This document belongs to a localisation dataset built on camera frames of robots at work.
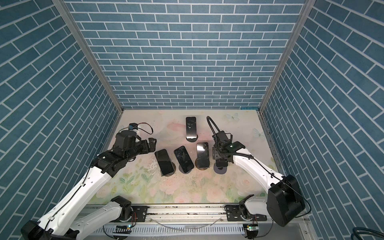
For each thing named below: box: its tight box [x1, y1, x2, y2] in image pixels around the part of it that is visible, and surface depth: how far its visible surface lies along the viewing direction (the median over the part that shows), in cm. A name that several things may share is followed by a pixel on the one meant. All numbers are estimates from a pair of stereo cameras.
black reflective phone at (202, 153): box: [196, 142, 210, 169], surface depth 88 cm
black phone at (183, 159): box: [173, 145, 194, 173], surface depth 85 cm
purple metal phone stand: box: [213, 162, 227, 175], surface depth 91 cm
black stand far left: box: [160, 167, 176, 177], surface depth 86 cm
